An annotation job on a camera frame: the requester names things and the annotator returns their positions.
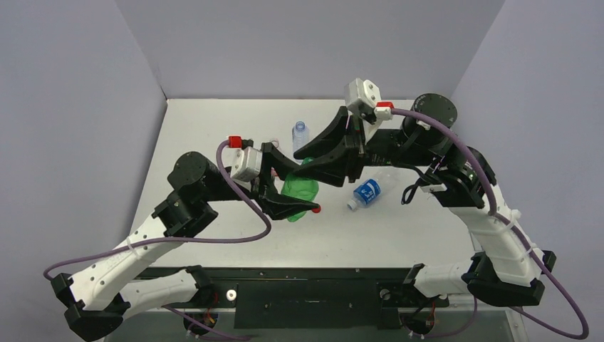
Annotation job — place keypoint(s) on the aluminium frame rail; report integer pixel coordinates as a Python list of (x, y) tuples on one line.
[(501, 273)]

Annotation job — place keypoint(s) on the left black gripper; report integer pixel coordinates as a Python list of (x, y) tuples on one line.
[(262, 188)]

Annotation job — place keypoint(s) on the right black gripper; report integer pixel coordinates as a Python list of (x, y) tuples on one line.
[(355, 150)]

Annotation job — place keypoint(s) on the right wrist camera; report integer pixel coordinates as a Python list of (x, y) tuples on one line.
[(363, 99)]

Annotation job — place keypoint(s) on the clear bluish bottle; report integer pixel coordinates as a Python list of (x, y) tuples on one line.
[(300, 136)]

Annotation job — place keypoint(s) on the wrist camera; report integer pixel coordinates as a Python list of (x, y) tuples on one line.
[(363, 99), (243, 160)]

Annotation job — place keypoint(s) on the blue label small bottle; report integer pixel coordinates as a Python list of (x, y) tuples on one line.
[(374, 188)]

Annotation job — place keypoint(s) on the green plastic bottle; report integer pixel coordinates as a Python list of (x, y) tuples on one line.
[(300, 188)]

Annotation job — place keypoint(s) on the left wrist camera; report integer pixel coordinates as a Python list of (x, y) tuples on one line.
[(243, 160)]

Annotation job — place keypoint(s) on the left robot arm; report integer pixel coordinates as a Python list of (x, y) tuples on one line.
[(106, 293)]

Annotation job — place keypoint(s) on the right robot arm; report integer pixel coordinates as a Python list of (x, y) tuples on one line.
[(424, 146)]

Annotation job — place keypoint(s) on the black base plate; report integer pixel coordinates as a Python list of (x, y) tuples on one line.
[(311, 298)]

